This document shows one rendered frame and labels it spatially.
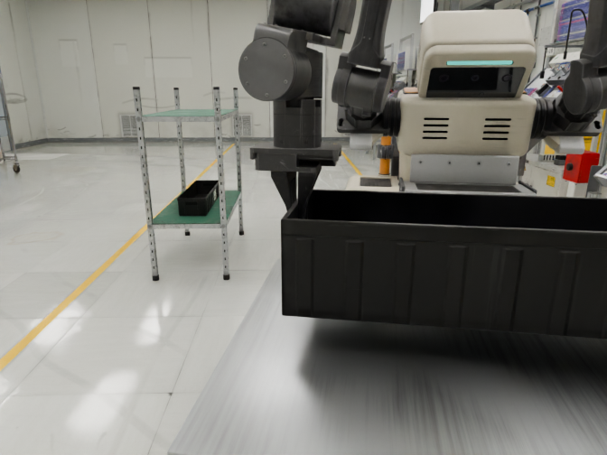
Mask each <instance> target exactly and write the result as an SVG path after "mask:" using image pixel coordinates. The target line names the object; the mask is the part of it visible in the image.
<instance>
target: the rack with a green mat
mask: <svg viewBox="0 0 607 455"><path fill-rule="evenodd" d="M173 91H174V103H175V110H170V111H164V112H159V113H153V114H148V115H143V112H142V103H141V94H140V87H133V94H134V102H135V120H136V128H137V137H138V145H139V154H140V163H141V172H142V180H143V189H144V197H145V214H146V223H147V231H148V240H149V248H150V257H151V266H152V278H153V281H158V280H159V274H158V264H157V255H156V246H155V237H154V230H155V229H181V228H185V231H184V232H185V236H189V235H190V234H191V233H190V228H221V242H222V258H223V280H229V279H230V276H229V252H228V235H227V225H228V223H229V221H230V219H231V217H232V215H233V212H234V210H235V208H236V206H237V205H238V221H239V235H240V236H243V235H244V228H243V205H242V183H241V161H240V138H239V115H238V88H233V96H234V109H220V94H219V87H213V96H214V109H180V97H179V88H173ZM232 116H234V117H235V137H236V158H237V179H238V190H225V182H224V164H223V147H222V130H221V121H223V120H225V119H227V118H230V117H232ZM144 122H176V125H177V137H178V148H179V160H180V171H181V183H182V192H181V193H180V194H179V195H178V196H177V197H176V198H175V199H174V200H173V201H172V202H171V203H170V204H169V205H168V206H166V207H165V208H164V209H163V210H162V211H161V212H160V213H159V214H158V215H157V216H156V217H155V218H154V219H153V211H152V201H151V193H150V184H149V175H148V166H147V157H146V148H145V130H144ZM182 122H215V128H216V145H217V161H218V177H219V197H218V198H217V200H216V201H215V203H214V204H213V206H212V207H211V209H210V211H209V212H208V214H207V215H206V216H179V208H178V201H177V198H178V197H179V196H180V195H181V194H182V193H184V192H185V191H186V179H185V167H184V155H183V143H182Z"/></svg>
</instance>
